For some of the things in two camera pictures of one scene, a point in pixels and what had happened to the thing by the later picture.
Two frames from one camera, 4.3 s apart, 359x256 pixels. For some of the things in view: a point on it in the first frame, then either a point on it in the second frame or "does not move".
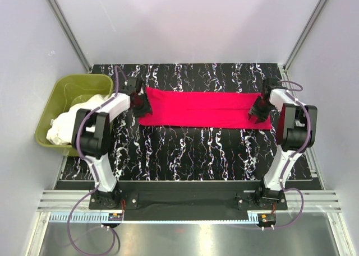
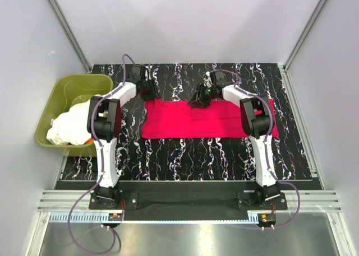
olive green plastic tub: x=63 y=89 does not move
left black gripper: x=147 y=108 -> x=153 y=94
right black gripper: x=262 y=117 -> x=199 y=93
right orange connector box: x=266 y=219 does not move
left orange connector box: x=115 y=217 does not move
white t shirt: x=61 y=128 does not move
